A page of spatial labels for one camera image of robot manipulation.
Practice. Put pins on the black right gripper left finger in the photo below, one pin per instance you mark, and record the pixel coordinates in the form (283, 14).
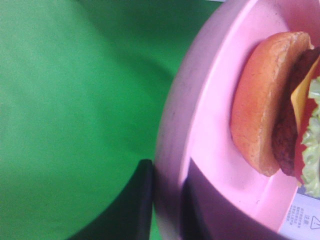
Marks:
(129, 216)

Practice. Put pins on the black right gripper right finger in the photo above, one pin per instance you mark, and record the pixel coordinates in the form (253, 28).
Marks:
(228, 200)

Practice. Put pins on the pink round plate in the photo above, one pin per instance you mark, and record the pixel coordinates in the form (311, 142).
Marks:
(195, 120)

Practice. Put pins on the burger with lettuce and cheese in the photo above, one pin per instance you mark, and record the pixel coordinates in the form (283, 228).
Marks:
(275, 115)

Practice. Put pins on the white microwave oven body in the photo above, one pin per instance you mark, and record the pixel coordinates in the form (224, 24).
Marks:
(303, 218)

